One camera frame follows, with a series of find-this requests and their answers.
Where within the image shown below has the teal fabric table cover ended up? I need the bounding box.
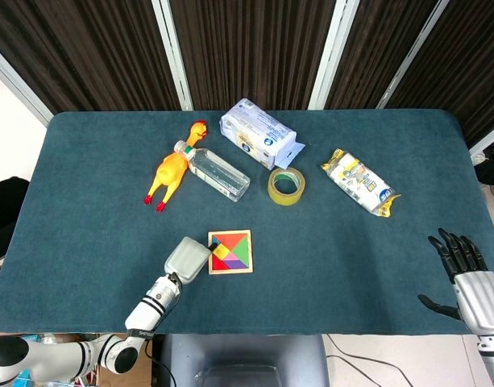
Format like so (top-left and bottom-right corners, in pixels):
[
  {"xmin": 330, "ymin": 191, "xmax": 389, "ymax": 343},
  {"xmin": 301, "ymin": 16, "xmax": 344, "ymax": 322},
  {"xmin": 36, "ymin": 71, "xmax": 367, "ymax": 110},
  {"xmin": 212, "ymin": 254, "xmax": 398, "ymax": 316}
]
[{"xmin": 0, "ymin": 109, "xmax": 494, "ymax": 335}]

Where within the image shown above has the dark brown curtain panel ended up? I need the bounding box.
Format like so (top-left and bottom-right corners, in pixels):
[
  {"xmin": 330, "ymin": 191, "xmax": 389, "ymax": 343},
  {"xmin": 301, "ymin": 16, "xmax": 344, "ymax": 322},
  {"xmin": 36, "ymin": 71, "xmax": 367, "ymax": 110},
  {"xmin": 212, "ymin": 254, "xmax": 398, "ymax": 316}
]
[
  {"xmin": 169, "ymin": 0, "xmax": 336, "ymax": 110},
  {"xmin": 0, "ymin": 0, "xmax": 181, "ymax": 114},
  {"xmin": 385, "ymin": 0, "xmax": 494, "ymax": 148},
  {"xmin": 326, "ymin": 0, "xmax": 431, "ymax": 110}
]

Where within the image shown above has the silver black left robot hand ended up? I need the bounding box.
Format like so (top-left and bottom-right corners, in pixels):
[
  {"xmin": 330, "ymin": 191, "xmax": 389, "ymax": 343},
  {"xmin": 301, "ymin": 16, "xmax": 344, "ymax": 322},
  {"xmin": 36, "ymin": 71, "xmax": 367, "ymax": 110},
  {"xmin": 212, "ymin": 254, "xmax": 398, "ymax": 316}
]
[{"xmin": 164, "ymin": 236, "xmax": 219, "ymax": 286}]

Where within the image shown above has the wooden tangram tray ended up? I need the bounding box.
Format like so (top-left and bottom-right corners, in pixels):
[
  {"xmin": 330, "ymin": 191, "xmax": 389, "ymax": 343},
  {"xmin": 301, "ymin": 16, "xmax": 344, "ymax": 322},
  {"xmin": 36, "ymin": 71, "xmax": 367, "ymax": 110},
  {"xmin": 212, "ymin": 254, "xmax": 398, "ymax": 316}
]
[{"xmin": 207, "ymin": 229, "xmax": 255, "ymax": 276}]

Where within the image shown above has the green triangle tangram piece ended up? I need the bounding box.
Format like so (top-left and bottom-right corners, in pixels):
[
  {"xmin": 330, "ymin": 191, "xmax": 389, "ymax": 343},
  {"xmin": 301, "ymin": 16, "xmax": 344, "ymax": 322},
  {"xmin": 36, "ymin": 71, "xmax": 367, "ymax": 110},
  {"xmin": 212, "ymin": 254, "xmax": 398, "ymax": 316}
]
[{"xmin": 230, "ymin": 233, "xmax": 249, "ymax": 268}]

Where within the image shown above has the clear plastic water bottle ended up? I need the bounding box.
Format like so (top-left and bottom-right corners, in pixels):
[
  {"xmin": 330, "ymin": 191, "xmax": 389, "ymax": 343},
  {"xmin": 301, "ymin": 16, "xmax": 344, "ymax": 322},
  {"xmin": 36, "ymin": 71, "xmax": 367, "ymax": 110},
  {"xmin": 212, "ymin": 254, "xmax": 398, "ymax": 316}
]
[{"xmin": 173, "ymin": 140, "xmax": 251, "ymax": 202}]

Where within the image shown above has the black bag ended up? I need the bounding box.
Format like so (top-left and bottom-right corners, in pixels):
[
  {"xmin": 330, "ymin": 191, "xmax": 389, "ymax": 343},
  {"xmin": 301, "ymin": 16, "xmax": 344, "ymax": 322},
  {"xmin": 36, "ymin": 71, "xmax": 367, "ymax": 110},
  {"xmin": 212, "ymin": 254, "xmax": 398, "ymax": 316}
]
[{"xmin": 474, "ymin": 140, "xmax": 494, "ymax": 187}]

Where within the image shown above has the black floor cable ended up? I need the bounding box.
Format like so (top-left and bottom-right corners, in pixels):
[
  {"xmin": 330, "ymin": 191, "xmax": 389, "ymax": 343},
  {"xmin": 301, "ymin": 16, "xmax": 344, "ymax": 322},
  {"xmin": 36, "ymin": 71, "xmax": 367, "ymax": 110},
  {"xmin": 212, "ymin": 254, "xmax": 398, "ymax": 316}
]
[{"xmin": 326, "ymin": 334, "xmax": 413, "ymax": 387}]

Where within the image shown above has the orange triangle tangram piece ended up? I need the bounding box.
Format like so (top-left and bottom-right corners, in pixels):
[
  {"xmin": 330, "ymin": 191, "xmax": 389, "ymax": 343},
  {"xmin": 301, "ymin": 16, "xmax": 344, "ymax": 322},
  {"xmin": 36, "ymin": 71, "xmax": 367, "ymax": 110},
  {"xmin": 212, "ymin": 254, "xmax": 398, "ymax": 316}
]
[{"xmin": 213, "ymin": 232, "xmax": 247, "ymax": 252}]

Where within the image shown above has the white partition frame post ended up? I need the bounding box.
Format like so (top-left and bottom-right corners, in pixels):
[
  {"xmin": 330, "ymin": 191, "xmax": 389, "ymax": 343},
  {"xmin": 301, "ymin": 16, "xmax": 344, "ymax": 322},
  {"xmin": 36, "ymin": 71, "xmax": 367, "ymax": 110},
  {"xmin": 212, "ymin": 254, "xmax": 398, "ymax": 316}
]
[
  {"xmin": 0, "ymin": 40, "xmax": 54, "ymax": 124},
  {"xmin": 309, "ymin": 0, "xmax": 360, "ymax": 110},
  {"xmin": 377, "ymin": 0, "xmax": 451, "ymax": 110},
  {"xmin": 152, "ymin": 0, "xmax": 193, "ymax": 110}
]

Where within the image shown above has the white blue tissue pack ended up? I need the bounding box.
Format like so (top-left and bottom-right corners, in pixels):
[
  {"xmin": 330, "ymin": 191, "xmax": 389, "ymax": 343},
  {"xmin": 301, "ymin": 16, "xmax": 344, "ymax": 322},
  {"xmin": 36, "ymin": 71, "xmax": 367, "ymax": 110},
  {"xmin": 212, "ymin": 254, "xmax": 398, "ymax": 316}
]
[{"xmin": 219, "ymin": 98, "xmax": 306, "ymax": 171}]

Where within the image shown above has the yellowish packing tape roll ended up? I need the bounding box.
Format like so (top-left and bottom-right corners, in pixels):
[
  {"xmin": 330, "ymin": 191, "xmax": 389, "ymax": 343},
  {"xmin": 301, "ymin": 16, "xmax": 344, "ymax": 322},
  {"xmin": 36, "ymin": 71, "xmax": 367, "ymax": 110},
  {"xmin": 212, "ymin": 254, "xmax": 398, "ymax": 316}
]
[{"xmin": 268, "ymin": 167, "xmax": 307, "ymax": 206}]

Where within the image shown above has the yellow rubber chicken toy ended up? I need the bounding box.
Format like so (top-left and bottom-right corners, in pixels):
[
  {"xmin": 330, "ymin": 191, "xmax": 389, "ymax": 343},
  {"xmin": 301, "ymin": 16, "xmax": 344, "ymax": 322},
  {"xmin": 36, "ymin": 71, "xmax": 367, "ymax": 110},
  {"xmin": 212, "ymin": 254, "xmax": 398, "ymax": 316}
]
[{"xmin": 143, "ymin": 120, "xmax": 210, "ymax": 213}]

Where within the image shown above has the brown cardboard box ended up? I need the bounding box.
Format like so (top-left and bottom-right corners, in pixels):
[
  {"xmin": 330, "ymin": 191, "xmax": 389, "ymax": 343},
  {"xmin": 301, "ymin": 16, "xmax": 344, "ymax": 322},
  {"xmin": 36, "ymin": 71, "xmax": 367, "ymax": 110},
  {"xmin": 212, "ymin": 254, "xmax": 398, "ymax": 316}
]
[{"xmin": 95, "ymin": 360, "xmax": 155, "ymax": 387}]

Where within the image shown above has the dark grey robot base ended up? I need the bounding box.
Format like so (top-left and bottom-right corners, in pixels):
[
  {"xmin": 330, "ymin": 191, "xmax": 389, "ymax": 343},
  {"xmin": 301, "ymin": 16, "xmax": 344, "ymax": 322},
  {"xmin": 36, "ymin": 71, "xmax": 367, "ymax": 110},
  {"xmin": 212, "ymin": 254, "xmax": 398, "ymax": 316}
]
[{"xmin": 152, "ymin": 333, "xmax": 328, "ymax": 387}]

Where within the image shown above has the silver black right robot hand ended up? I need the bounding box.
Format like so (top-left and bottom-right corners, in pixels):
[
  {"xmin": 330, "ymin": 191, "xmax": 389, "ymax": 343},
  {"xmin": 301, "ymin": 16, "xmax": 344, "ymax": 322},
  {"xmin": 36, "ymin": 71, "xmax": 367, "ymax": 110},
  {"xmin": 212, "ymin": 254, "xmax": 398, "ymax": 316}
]
[{"xmin": 417, "ymin": 227, "xmax": 494, "ymax": 335}]

